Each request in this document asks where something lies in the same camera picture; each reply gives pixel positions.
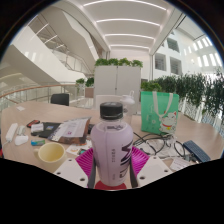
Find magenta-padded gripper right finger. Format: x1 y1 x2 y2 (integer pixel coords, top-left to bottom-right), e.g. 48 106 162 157
129 145 175 189

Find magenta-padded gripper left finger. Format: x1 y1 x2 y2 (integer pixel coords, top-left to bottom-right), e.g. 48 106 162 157
53 147 97 189

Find purple drink bottle black cap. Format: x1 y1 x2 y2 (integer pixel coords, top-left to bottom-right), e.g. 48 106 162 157
90 101 135 187

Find cream yellow mug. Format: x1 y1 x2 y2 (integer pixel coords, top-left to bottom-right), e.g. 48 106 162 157
33 142 68 174

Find open printed booklet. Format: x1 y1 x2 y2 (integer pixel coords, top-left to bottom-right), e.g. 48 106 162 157
47 116 92 145

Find black power adapter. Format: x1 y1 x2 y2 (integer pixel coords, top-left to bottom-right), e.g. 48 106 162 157
87 123 96 135

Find white tissue packet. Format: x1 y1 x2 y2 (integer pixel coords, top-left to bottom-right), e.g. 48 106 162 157
169 157 191 172

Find black notebook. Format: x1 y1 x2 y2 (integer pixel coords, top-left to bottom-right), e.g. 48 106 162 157
38 121 63 139

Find teal marker pen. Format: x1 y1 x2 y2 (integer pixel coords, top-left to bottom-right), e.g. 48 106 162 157
30 139 46 147

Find green tote bag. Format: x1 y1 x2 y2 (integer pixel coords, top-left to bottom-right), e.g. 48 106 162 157
140 90 180 136

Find small white box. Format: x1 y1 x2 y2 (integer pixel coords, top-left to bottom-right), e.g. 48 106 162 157
30 123 45 135

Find clear plastic tumbler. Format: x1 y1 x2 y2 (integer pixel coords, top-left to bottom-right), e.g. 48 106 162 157
119 90 137 126

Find small red black case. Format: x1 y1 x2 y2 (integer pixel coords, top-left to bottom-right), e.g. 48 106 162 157
26 119 41 129

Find white computer mouse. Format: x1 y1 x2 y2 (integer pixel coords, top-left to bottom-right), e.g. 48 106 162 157
14 134 30 147

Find black chair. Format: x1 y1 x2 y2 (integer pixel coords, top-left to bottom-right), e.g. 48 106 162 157
50 93 71 107

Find potted green plant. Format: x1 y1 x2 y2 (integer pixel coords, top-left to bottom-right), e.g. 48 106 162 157
85 77 95 99
75 77 86 98

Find white cabinet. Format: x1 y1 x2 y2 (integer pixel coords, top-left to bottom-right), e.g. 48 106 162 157
93 64 142 101

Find row of green plants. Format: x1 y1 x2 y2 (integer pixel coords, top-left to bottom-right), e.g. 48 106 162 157
140 66 224 128

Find green plants atop cabinet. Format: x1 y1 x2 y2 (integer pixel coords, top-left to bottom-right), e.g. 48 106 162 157
94 57 144 69

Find black cable tangle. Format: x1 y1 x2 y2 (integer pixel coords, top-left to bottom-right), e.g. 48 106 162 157
132 131 186 158

